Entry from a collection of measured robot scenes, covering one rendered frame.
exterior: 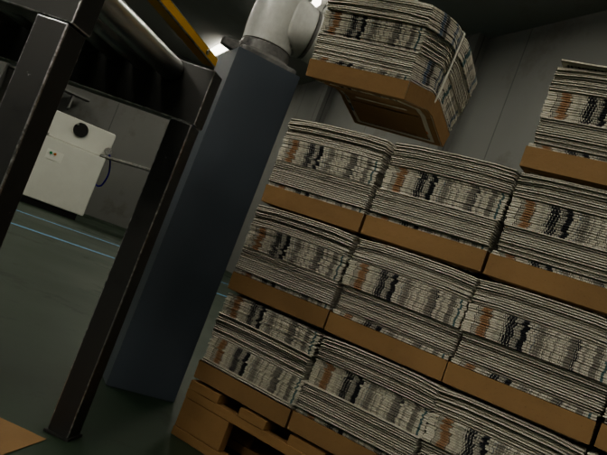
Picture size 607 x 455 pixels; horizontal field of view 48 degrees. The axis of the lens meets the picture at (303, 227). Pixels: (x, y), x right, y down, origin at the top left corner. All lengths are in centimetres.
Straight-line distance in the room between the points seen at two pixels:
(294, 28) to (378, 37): 43
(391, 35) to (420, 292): 61
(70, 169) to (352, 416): 759
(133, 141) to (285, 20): 988
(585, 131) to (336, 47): 64
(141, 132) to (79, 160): 316
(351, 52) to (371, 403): 83
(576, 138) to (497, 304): 36
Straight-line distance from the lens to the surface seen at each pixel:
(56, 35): 98
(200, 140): 191
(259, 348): 160
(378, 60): 166
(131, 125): 1182
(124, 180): 1180
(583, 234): 139
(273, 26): 202
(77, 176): 883
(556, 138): 145
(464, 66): 187
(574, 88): 148
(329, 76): 171
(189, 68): 145
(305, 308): 154
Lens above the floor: 49
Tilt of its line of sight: 3 degrees up
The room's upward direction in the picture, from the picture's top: 21 degrees clockwise
